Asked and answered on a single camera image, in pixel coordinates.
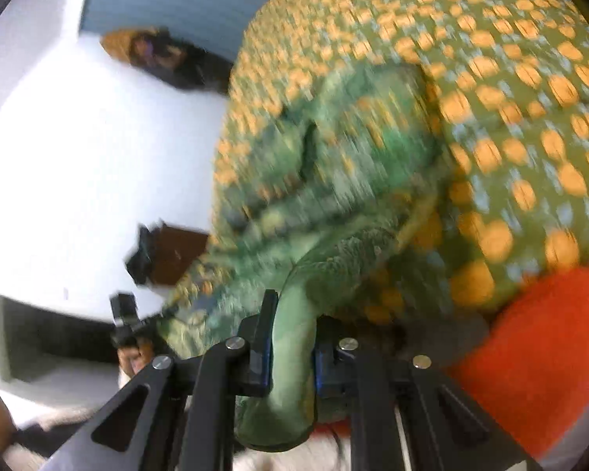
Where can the blue curtain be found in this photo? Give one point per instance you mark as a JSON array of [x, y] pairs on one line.
[[176, 0]]

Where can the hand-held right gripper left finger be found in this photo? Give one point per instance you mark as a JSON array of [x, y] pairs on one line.
[[257, 353]]

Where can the orange fleece clothing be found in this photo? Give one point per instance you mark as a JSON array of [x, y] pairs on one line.
[[545, 353]]

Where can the green landscape print jacket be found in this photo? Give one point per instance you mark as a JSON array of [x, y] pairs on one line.
[[294, 392]]

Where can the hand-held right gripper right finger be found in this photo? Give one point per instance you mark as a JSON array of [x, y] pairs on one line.
[[328, 373]]

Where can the green orange floral quilt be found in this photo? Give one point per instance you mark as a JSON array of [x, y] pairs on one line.
[[520, 108]]

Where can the person's left hand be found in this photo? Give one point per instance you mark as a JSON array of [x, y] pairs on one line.
[[135, 359]]

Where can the dark wooden nightstand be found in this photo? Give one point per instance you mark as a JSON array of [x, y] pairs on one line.
[[179, 255]]

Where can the dark cloth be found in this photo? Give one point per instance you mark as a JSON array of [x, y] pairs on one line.
[[142, 255]]

